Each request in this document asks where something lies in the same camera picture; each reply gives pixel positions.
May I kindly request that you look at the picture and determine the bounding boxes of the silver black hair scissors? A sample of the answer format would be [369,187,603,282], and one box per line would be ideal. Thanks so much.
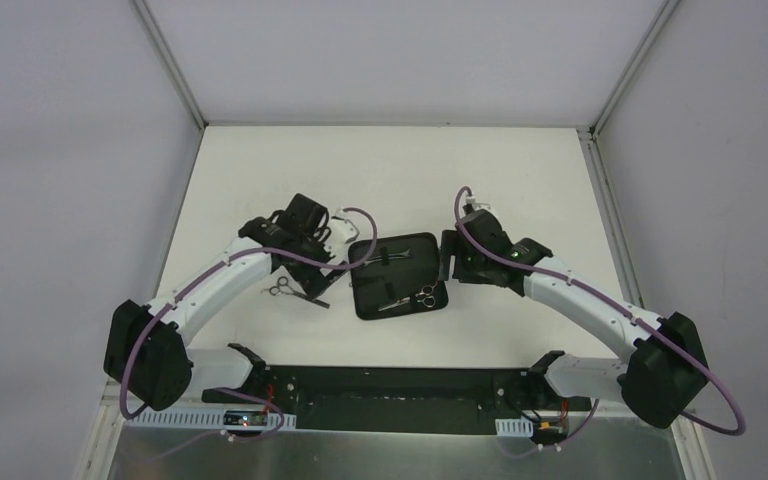
[377,282,437,312]

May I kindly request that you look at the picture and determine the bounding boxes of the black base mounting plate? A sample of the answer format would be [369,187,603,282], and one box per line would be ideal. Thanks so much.
[201,365,592,436]

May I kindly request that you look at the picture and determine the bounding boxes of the silver thinning scissors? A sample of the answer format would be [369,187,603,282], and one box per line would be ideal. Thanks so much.
[267,276,330,309]

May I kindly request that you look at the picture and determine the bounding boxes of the black zip tool case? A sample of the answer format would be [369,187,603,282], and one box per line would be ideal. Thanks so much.
[350,232,449,321]

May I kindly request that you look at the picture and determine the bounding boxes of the left white cable duct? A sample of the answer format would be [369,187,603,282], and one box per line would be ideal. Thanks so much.
[127,407,296,432]

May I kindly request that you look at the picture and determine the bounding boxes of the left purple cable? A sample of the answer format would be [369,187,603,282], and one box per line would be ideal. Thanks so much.
[119,207,379,421]

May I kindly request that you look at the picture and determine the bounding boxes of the right white cable duct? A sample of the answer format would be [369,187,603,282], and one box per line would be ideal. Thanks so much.
[495,417,534,438]

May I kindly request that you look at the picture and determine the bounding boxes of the white cable duct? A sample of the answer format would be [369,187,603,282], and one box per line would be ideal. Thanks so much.
[127,407,296,432]
[495,417,534,438]

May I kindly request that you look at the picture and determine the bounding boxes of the aluminium frame rail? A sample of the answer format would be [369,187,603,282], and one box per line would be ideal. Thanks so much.
[100,377,697,420]

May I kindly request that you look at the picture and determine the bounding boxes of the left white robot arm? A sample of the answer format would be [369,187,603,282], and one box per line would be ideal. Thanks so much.
[103,193,363,419]

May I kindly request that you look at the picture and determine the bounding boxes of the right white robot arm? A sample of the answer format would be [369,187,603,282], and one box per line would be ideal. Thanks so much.
[440,209,708,429]

